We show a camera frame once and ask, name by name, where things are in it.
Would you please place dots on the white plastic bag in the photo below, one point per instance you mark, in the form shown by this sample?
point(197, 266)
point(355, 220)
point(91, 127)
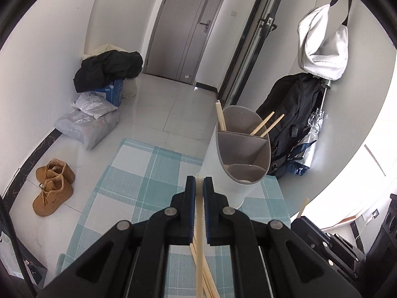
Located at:
point(8, 257)

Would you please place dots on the white grey utensil holder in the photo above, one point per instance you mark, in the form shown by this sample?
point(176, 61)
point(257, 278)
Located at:
point(235, 159)

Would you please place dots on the grey plastic parcel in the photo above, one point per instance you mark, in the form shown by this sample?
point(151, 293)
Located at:
point(85, 128)

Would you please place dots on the teal plaid placemat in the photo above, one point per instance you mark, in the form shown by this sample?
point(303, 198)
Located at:
point(140, 181)

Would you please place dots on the tan boot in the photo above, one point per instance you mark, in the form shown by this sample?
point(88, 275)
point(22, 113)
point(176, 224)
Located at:
point(54, 168)
point(54, 192)

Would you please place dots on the white hanging bag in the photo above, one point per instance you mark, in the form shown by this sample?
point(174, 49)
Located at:
point(322, 56)

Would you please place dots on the silver folded umbrella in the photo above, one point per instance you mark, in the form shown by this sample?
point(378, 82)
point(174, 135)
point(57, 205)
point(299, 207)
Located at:
point(302, 155)

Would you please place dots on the black framed glass door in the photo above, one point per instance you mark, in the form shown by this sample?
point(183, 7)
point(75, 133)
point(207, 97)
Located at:
point(260, 23)

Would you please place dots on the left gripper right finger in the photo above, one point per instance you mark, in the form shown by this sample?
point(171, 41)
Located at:
point(268, 259)

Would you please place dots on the blue cardboard box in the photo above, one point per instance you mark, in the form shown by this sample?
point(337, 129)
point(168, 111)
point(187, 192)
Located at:
point(112, 92)

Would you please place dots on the cream cloth bundle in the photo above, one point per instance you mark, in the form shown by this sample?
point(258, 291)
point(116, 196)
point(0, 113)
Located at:
point(101, 49)

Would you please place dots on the wooden chopstick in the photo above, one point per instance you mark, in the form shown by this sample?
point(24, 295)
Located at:
point(208, 283)
point(199, 225)
point(272, 126)
point(199, 268)
point(260, 126)
point(300, 212)
point(220, 116)

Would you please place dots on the black backpack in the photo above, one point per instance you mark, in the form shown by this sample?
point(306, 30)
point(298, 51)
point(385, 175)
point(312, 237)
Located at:
point(295, 98)

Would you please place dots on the grey entrance door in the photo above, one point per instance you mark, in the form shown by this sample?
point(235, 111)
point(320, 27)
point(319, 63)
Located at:
point(179, 38)

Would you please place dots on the black speaker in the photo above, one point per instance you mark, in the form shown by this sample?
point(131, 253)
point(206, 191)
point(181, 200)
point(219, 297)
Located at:
point(381, 259)

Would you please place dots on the white plastic parcel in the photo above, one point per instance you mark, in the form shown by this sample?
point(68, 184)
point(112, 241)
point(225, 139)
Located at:
point(93, 105)

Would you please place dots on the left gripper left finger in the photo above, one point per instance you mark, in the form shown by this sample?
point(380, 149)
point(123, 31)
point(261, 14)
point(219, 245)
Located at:
point(130, 260)

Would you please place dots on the black jacket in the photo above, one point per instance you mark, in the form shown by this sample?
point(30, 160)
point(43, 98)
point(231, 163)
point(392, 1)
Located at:
point(99, 71)

